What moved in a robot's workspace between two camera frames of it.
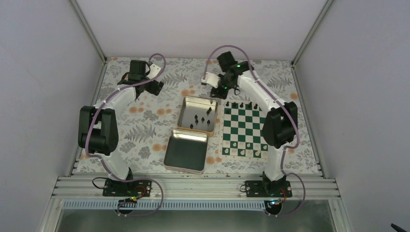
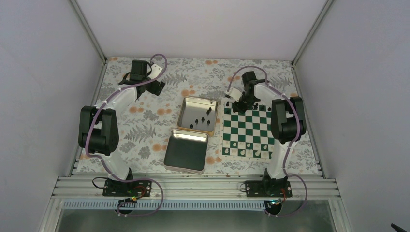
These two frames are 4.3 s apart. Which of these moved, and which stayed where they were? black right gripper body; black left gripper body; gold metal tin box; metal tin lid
Moved: black right gripper body
Stayed: metal tin lid; black left gripper body; gold metal tin box
